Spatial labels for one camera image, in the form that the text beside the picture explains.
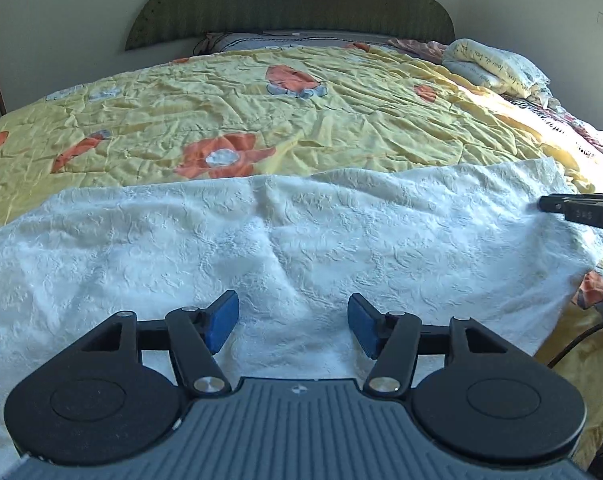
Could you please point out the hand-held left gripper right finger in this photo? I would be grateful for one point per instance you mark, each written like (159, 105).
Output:
(364, 322)

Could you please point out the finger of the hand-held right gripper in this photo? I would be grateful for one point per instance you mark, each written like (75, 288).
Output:
(581, 210)

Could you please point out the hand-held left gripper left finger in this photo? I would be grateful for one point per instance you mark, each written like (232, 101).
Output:
(222, 319)

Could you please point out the white textured blanket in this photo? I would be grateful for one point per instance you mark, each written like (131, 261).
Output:
(301, 250)

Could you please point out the patterned bed sheet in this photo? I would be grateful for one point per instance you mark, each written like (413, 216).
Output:
(576, 127)

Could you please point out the folded pale quilt pillow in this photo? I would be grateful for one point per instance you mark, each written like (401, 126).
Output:
(496, 67)

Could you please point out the yellow floral quilt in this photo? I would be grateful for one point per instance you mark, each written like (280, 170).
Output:
(231, 110)

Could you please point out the pink crumpled cloth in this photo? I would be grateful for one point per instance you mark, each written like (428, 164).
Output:
(421, 47)

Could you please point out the grey striped pillow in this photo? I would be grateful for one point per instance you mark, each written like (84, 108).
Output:
(291, 39)

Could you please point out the dark green padded headboard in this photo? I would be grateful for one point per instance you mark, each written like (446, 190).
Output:
(291, 5)

